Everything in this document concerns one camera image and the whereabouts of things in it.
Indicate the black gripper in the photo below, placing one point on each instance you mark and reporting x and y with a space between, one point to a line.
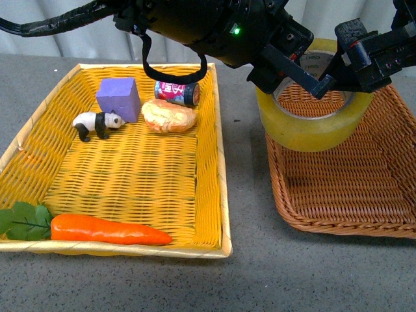
375 39

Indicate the purple foam block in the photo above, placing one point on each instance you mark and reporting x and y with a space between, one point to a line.
121 96

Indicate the yellow packing tape roll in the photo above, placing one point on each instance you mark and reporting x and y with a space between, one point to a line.
296 120

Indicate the toy panda figurine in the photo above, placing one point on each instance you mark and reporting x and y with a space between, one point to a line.
98 122

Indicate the golden bread roll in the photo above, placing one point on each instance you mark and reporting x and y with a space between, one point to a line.
165 117

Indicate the orange plastic carrot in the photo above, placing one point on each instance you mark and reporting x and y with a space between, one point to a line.
26 222

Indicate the yellow wicker basket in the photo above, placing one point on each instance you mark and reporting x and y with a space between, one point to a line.
175 182

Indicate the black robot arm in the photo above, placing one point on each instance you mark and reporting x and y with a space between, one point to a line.
218 29

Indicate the small red drink can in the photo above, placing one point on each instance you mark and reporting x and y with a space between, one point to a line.
182 94

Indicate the brown wicker basket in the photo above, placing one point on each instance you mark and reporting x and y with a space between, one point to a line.
365 186

